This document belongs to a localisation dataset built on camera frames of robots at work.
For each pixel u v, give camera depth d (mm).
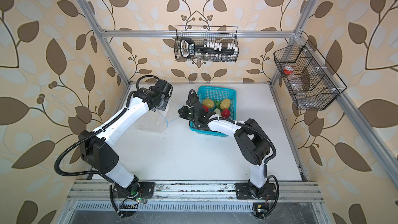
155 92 583
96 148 431
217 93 1058
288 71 813
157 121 929
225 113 984
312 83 733
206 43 810
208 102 985
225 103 1042
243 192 719
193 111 690
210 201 722
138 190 724
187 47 826
